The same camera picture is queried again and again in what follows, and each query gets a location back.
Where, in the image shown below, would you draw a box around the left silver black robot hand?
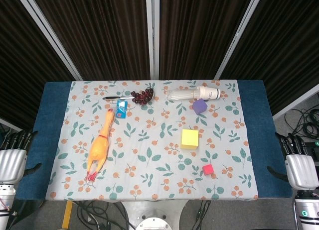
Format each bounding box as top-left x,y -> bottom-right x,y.
0,130 -> 42,187

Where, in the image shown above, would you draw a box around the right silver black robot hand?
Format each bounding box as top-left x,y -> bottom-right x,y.
266,131 -> 319,191

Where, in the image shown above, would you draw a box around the large yellow cube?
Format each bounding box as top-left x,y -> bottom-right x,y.
180,129 -> 199,149

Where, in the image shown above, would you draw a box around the medium purple cube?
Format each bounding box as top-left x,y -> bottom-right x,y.
192,99 -> 208,115

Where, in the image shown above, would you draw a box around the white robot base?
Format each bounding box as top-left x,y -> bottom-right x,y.
122,201 -> 190,230

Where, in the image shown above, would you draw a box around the black power strip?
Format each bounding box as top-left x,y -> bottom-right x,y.
304,141 -> 319,151

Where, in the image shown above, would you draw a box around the blue felt table cover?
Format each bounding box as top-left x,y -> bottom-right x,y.
15,80 -> 293,201

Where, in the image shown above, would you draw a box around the yellow strip under table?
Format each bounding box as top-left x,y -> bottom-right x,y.
61,201 -> 73,229

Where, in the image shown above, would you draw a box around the yellow rubber chicken toy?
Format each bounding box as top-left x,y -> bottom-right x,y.
86,109 -> 116,183

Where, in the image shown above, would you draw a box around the white paper cup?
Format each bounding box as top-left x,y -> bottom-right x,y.
196,86 -> 221,102

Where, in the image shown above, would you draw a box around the blue snack packet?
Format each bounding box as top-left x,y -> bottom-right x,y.
116,100 -> 129,119

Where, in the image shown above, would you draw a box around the floral patterned tablecloth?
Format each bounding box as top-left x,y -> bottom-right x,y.
45,80 -> 259,201

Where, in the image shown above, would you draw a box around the dark red grape bunch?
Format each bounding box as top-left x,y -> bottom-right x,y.
131,88 -> 155,106

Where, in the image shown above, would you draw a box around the grey partition bottom rail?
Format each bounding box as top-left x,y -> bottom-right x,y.
0,117 -> 32,137
273,84 -> 319,120

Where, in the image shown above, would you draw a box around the black floor cable bundle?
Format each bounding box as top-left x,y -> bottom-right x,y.
284,108 -> 319,141

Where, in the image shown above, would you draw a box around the black cables under table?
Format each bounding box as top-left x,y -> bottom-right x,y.
74,201 -> 135,230

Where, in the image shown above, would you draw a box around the metal spoon black handle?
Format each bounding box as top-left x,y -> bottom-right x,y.
102,88 -> 156,104

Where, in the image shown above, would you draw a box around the grey partition post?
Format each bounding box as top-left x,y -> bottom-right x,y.
214,0 -> 265,79
146,0 -> 160,80
13,0 -> 83,81

